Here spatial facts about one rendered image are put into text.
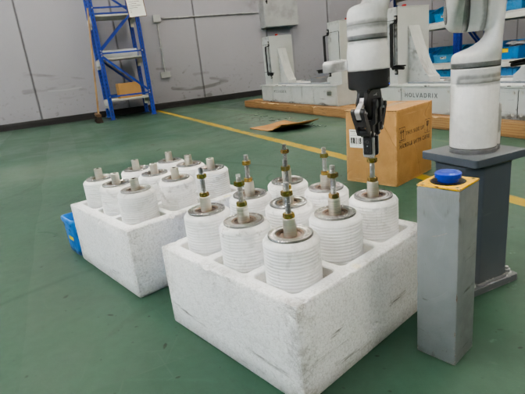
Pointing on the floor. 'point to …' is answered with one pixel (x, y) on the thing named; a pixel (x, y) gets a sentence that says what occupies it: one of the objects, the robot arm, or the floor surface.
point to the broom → (94, 76)
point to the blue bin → (72, 232)
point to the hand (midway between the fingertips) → (370, 145)
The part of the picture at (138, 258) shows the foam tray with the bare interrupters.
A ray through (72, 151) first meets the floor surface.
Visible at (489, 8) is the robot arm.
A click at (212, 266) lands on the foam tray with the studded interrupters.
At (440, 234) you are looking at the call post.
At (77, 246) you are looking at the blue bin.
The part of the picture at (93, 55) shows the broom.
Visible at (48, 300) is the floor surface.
